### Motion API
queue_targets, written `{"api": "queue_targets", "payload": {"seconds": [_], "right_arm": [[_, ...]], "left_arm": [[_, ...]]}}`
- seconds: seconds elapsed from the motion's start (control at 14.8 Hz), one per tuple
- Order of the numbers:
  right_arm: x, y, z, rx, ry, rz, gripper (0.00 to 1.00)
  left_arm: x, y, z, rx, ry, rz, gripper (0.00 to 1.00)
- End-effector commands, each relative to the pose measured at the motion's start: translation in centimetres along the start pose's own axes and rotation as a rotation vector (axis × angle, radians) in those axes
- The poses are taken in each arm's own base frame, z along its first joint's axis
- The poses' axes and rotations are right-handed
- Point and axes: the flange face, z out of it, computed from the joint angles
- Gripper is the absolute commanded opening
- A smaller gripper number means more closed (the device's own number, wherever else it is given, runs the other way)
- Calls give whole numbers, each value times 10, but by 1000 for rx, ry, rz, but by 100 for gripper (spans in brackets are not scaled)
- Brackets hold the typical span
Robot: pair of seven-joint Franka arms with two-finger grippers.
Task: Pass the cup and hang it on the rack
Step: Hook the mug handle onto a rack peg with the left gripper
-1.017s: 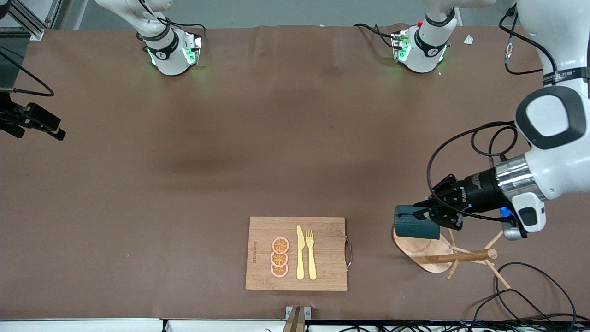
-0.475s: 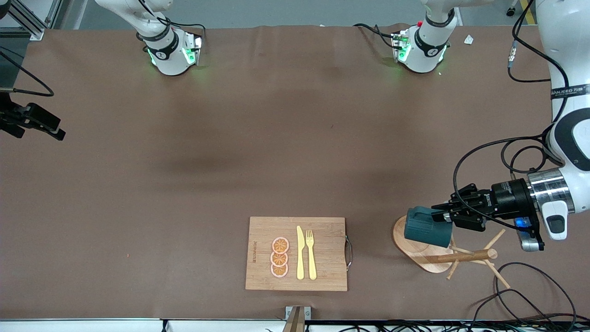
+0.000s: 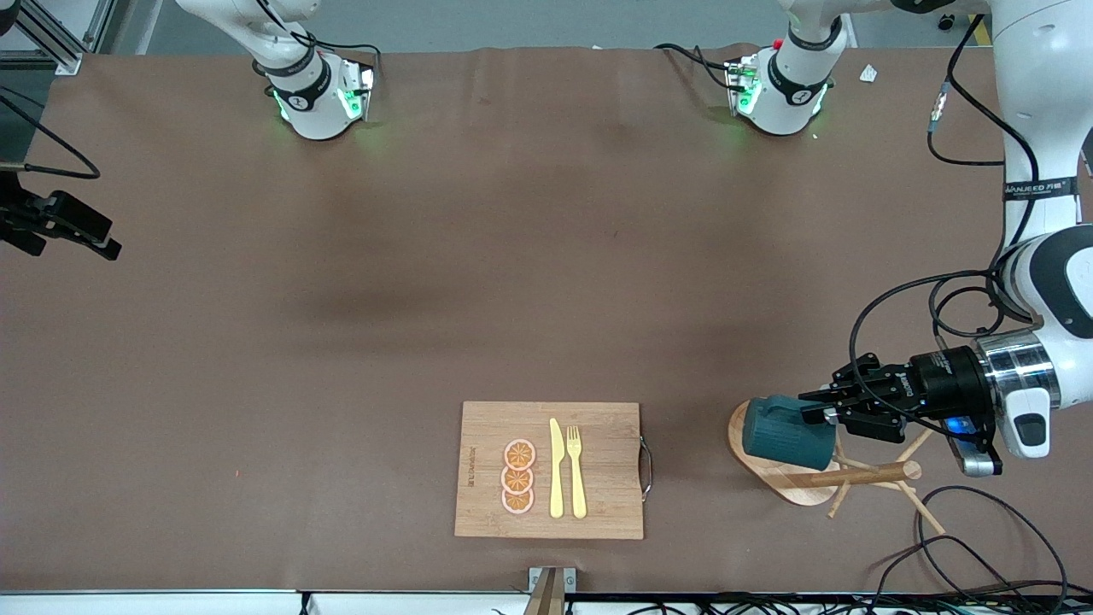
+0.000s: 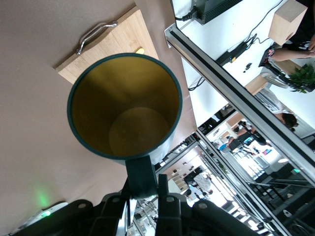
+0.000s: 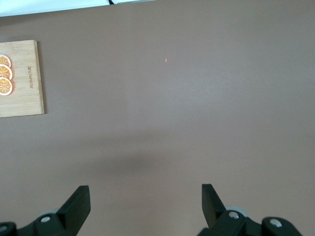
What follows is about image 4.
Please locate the pale yellow spoon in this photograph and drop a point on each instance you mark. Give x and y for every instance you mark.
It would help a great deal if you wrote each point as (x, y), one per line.
(140, 50)

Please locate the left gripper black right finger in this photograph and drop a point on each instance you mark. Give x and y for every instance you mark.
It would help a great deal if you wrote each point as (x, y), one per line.
(172, 216)

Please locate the green potted plant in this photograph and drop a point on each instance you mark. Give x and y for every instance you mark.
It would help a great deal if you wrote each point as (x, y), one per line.
(302, 78)

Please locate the dark green cup yellow inside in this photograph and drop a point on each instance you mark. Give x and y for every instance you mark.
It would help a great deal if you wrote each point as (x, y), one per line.
(123, 98)

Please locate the aluminium table frame rail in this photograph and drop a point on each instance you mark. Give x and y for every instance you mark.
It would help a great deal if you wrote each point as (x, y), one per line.
(221, 71)

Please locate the cardboard box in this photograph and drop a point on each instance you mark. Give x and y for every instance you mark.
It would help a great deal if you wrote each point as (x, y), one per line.
(285, 22)

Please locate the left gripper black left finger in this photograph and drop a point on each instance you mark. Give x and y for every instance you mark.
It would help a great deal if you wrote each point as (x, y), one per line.
(103, 216)

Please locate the black power supply box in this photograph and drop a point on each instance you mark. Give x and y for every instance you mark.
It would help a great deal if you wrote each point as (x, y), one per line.
(214, 9)

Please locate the person in striped shirt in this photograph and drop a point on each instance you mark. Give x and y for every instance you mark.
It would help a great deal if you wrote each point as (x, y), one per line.
(270, 100)

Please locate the black power brick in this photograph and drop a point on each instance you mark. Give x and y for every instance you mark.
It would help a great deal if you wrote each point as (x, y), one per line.
(231, 54)

